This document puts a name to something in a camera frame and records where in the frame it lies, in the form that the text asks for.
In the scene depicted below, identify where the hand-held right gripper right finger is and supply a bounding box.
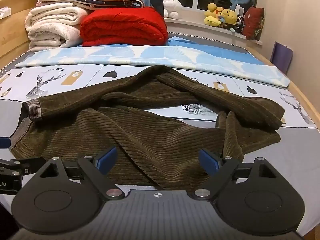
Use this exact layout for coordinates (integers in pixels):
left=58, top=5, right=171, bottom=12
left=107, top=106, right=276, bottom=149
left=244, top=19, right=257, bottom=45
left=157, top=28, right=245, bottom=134
left=194, top=149, right=282, bottom=201

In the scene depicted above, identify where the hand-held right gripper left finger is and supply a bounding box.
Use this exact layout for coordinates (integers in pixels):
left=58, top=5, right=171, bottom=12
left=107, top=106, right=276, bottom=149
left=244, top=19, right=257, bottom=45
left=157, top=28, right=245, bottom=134
left=36, top=147, right=124, bottom=200

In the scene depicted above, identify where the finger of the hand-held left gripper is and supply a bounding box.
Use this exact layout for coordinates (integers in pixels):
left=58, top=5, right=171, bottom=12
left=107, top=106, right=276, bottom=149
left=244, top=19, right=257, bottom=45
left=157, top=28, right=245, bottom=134
left=0, top=136, right=12, bottom=151
left=0, top=156, right=47, bottom=178

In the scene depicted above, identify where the olive green knitted sweater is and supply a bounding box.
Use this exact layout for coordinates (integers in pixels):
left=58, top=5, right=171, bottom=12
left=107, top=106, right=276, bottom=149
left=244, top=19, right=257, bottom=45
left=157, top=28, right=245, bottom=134
left=10, top=65, right=286, bottom=191

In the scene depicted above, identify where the deer and lamp printed bedsheet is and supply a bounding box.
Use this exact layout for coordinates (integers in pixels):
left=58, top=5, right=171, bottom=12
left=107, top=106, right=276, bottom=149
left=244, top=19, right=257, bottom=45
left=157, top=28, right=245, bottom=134
left=0, top=64, right=320, bottom=238

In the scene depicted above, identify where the blue and white patterned quilt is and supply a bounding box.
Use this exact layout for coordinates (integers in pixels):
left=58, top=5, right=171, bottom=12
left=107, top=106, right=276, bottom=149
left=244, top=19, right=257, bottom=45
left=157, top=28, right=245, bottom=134
left=15, top=36, right=291, bottom=88

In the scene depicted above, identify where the cream folded fleece blanket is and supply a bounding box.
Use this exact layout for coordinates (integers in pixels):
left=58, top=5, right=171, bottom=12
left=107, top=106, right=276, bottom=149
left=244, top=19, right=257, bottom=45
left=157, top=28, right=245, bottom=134
left=25, top=6, right=87, bottom=52

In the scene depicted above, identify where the purple paper bag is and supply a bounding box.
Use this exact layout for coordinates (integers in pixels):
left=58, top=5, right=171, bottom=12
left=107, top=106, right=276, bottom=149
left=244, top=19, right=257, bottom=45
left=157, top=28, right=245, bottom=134
left=271, top=41, right=294, bottom=76

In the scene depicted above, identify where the red folded blanket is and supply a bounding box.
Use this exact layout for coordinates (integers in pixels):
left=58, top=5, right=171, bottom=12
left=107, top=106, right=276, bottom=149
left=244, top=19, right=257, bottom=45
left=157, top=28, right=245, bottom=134
left=80, top=6, right=168, bottom=47

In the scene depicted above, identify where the white window sill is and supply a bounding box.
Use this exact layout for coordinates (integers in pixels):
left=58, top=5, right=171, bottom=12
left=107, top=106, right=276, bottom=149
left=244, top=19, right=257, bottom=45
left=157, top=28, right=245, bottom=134
left=164, top=17, right=263, bottom=46

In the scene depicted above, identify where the black and white striped plush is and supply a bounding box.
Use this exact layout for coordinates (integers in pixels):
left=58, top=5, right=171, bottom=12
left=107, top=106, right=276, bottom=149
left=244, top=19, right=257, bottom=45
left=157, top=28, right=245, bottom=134
left=234, top=15, right=247, bottom=33

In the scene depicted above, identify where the yellow plush with blue bow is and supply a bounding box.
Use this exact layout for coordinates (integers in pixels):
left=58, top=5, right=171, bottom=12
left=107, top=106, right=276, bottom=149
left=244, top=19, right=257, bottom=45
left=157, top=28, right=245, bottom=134
left=219, top=8, right=240, bottom=28

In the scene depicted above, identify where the red patterned cushion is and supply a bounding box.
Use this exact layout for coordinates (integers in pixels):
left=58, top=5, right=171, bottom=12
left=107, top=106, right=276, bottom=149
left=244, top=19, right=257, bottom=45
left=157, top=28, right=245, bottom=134
left=242, top=6, right=265, bottom=41

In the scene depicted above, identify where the yellow duck plush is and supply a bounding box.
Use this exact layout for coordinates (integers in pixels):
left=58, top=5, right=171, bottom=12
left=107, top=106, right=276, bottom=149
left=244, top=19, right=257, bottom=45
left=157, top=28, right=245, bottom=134
left=204, top=3, right=225, bottom=27

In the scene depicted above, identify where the navy star printed blanket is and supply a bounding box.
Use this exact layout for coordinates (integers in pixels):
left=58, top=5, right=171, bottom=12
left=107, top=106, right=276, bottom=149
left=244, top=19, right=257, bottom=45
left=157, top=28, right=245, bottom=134
left=37, top=0, right=146, bottom=11

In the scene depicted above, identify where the white plush toy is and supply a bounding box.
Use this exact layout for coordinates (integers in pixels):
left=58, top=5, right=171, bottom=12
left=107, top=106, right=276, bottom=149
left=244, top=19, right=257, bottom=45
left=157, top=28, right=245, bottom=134
left=163, top=0, right=183, bottom=20

